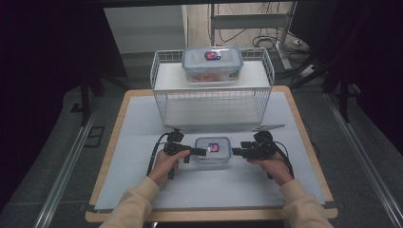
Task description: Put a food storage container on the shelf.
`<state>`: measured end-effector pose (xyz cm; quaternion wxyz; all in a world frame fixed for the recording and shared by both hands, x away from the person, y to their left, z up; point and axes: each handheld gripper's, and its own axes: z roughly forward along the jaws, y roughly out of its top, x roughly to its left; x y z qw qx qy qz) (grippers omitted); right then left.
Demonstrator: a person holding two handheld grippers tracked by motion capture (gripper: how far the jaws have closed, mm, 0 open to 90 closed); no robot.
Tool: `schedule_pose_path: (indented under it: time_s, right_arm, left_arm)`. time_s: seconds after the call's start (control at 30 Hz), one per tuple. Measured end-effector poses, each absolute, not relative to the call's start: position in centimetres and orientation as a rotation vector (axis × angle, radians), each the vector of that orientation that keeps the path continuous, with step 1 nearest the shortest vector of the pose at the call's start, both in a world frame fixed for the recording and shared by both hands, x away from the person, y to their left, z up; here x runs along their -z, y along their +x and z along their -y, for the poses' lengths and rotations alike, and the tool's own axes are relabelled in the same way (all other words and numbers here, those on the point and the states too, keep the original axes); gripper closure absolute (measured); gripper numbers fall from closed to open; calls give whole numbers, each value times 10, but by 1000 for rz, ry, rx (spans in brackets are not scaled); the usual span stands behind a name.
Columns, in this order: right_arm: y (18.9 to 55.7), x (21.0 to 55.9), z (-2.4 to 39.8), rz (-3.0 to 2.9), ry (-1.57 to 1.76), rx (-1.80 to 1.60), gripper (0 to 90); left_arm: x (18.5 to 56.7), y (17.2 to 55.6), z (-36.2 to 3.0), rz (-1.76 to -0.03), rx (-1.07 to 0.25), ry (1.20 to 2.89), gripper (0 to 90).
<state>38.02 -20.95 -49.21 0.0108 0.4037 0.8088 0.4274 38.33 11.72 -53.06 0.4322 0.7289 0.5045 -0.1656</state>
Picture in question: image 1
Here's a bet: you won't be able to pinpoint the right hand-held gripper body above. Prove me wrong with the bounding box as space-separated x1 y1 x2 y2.
240 123 286 161

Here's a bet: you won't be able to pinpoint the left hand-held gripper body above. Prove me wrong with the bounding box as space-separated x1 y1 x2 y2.
163 127 193 181

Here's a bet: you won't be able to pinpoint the small clear lidded food container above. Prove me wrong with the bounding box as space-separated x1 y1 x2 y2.
192 136 233 166

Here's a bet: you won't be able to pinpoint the white wire two-tier rack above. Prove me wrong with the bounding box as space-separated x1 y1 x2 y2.
149 47 276 129

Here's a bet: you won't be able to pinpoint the large clear lidded food container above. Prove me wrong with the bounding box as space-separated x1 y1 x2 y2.
181 46 244 86

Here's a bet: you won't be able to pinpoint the person's left hand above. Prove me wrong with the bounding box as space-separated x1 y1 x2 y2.
147 149 191 188

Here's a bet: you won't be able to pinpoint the person's right hand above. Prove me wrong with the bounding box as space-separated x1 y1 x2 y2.
246 151 296 187

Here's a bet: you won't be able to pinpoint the pale blue table mat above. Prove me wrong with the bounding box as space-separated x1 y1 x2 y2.
93 91 327 212

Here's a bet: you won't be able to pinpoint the wooden table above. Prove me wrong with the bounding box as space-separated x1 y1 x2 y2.
84 85 339 223

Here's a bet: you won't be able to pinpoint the black floor plate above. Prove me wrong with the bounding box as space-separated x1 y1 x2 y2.
84 125 106 148

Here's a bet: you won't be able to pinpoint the white power strip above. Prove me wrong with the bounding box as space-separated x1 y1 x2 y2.
298 64 317 79

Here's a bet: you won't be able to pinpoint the black stand legs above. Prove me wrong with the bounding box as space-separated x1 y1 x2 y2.
291 56 362 124
77 74 131 126

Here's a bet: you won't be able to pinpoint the white cabinet panel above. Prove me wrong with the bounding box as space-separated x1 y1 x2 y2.
104 4 188 54

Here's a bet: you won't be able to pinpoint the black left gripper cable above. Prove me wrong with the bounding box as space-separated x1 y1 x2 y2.
145 128 179 178

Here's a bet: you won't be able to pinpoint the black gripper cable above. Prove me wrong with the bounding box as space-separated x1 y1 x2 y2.
145 128 179 178
273 141 296 179

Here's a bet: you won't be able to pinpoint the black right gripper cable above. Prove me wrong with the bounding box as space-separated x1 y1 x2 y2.
273 141 296 179

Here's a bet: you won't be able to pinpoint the aluminium floor rail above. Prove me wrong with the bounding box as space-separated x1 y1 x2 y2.
325 92 403 228
32 94 104 228

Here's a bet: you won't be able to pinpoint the black floor cables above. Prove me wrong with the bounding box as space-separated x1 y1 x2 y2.
218 28 307 65

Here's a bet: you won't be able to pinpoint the grey metal desk frame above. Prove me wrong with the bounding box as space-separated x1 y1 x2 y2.
208 1 298 71

